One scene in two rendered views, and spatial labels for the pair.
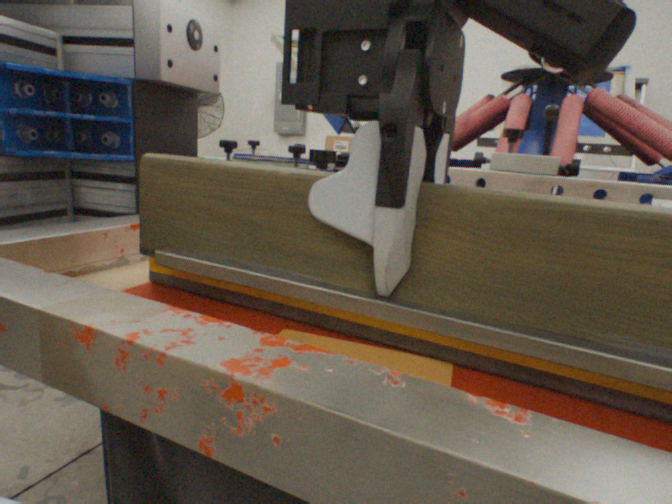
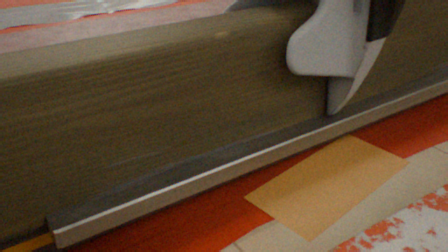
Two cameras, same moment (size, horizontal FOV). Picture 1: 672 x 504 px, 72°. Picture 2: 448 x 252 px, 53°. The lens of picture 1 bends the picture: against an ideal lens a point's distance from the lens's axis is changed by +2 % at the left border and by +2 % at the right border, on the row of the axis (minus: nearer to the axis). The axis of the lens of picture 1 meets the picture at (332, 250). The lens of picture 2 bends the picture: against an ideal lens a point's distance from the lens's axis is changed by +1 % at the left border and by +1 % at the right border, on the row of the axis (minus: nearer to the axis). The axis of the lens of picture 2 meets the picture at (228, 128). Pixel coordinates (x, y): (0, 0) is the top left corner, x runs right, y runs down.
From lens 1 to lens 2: 28 cm
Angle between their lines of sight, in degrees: 58
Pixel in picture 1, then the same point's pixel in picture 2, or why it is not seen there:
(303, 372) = not seen: outside the picture
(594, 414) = (424, 115)
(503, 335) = (411, 97)
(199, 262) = (147, 199)
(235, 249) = (169, 154)
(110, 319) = not seen: outside the picture
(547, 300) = (415, 60)
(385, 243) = (365, 70)
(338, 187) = (318, 33)
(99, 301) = not seen: outside the picture
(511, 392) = (395, 129)
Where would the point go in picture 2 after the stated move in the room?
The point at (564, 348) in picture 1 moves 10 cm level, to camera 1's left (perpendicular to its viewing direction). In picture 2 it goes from (436, 87) to (404, 157)
